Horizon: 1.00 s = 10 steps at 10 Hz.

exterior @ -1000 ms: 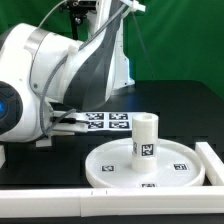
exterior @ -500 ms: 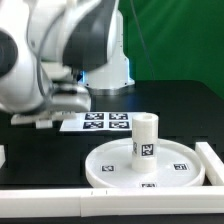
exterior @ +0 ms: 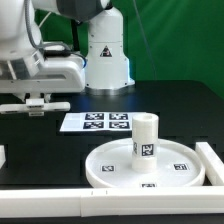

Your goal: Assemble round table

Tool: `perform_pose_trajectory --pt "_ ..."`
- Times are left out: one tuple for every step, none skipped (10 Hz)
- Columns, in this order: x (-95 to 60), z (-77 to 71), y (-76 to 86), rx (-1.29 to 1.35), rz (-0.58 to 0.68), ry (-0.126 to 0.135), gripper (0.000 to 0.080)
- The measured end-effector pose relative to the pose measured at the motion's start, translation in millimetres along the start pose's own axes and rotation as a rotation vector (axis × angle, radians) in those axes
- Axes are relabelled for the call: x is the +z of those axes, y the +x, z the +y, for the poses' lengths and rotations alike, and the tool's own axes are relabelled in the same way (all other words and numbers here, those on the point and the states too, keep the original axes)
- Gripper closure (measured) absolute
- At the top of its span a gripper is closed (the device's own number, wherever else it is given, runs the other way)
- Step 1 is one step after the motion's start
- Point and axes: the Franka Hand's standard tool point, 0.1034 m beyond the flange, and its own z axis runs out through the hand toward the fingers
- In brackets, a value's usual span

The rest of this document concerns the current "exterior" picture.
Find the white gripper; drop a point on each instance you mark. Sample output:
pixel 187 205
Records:
pixel 54 75

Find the white round table top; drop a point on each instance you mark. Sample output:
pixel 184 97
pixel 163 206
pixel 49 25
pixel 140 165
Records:
pixel 174 165

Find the white cross-shaped table base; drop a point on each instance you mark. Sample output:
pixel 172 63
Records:
pixel 34 107

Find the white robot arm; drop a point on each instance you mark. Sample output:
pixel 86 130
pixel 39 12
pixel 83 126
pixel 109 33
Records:
pixel 62 46

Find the white marker tag sheet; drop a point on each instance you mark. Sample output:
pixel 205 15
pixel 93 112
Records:
pixel 97 121

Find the white left border bar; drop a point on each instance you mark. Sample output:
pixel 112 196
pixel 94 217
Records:
pixel 2 156

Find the white border bar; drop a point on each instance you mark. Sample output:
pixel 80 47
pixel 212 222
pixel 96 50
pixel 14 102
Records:
pixel 2 156
pixel 111 201
pixel 213 164

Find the white right border bar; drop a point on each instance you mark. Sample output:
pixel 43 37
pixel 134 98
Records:
pixel 213 164

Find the white front border bar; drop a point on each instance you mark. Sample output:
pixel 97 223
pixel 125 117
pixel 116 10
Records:
pixel 111 201

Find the black camera stand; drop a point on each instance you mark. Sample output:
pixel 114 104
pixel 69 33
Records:
pixel 75 37

